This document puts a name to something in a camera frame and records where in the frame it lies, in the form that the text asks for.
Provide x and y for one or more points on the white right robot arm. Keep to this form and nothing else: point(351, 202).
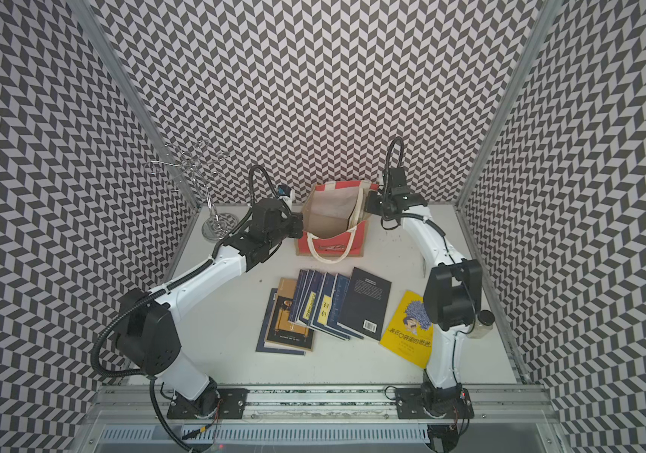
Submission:
point(452, 297)

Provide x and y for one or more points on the yellow book blue illustration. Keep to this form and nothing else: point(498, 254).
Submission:
point(410, 333)

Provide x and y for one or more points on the aluminium corner frame post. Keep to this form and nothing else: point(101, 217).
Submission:
point(93, 31)

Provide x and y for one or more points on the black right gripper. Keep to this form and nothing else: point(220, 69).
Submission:
point(372, 206)

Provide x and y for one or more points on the blue book yellow label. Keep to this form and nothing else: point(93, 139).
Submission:
point(318, 300)

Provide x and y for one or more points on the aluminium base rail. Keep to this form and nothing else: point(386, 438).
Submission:
point(317, 418)

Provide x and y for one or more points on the chrome wire jewelry stand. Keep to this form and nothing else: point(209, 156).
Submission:
point(196, 165)

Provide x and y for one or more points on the red burlap Christmas bag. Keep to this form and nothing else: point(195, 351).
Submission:
point(335, 222)

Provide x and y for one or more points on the blue book under brown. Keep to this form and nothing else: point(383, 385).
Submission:
point(261, 343)

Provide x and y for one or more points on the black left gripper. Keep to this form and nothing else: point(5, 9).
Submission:
point(297, 219)

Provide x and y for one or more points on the small glass spice jar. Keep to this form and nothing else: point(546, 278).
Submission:
point(483, 324)

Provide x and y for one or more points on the dark grey back-cover book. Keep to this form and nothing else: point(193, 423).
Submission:
point(365, 304)

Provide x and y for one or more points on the right aluminium corner post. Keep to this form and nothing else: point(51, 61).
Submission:
point(543, 24)

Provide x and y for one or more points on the brown cover book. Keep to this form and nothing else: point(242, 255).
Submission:
point(283, 330)

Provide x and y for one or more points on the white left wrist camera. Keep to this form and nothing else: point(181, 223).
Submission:
point(287, 194)

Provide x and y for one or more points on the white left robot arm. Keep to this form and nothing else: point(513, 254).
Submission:
point(144, 338)

